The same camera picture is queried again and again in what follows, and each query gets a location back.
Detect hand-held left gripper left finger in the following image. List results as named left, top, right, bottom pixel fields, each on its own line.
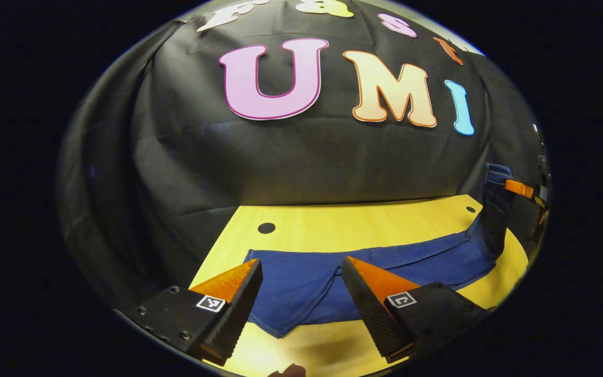
left=124, top=258, right=263, bottom=366

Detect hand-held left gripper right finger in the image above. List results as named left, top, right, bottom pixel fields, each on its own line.
left=341, top=256, right=490, bottom=363

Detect blue jeans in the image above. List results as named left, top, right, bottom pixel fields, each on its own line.
left=244, top=163, right=514, bottom=338

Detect black backdrop cloth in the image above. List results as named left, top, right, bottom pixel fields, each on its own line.
left=58, top=0, right=548, bottom=315

